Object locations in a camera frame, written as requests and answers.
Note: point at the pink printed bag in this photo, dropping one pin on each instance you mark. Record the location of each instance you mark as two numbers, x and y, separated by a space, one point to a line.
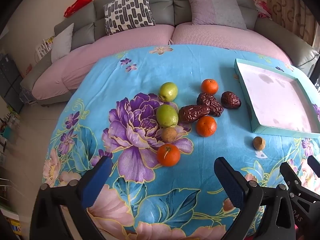
261 7

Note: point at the purple and grey pillow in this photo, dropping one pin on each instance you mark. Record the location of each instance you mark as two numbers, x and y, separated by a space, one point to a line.
215 8

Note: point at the brown longan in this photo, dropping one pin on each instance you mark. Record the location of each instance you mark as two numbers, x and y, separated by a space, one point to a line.
259 143
169 134

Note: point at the teal tray with white liner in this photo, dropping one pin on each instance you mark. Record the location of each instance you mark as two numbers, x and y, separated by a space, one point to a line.
275 97

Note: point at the pink sofa seat cover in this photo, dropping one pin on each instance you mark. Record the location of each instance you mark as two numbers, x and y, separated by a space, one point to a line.
212 36
112 47

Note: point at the orange tangerine with stem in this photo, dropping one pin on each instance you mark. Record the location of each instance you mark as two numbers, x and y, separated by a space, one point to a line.
168 155

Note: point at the dark grey cabinet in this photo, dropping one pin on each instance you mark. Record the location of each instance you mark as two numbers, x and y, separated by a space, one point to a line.
10 80

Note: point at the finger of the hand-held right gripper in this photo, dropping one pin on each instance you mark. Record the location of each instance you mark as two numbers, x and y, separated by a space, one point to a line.
291 177
315 166

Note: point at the grey sofa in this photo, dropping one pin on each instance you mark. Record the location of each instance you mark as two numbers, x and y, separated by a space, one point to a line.
162 7

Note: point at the white chair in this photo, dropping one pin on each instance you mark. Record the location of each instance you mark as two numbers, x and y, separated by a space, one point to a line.
43 48

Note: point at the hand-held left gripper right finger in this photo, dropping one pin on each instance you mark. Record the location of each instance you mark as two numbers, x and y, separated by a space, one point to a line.
230 181

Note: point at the light grey pillow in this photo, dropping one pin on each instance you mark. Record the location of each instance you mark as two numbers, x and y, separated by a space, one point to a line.
62 42

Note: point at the red bag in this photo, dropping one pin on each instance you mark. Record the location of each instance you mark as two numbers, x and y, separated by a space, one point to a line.
76 6

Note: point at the beige patterned curtain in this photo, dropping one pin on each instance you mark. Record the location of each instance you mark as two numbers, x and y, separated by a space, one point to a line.
287 5

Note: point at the green jujube fruit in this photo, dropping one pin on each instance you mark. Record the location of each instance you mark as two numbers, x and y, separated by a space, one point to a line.
167 116
168 92

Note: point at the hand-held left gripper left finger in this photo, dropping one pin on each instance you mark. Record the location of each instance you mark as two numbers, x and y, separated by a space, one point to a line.
96 182

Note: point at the black and white patterned pillow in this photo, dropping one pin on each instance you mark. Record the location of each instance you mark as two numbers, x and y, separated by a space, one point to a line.
128 11

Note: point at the long dried red date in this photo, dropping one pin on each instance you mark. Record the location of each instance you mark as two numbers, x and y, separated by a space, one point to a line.
192 114

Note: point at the blue floral blanket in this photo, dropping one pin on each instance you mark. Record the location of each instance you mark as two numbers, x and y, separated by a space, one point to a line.
140 75

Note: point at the round dried red date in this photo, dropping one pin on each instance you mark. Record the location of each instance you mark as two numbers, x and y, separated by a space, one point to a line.
230 100

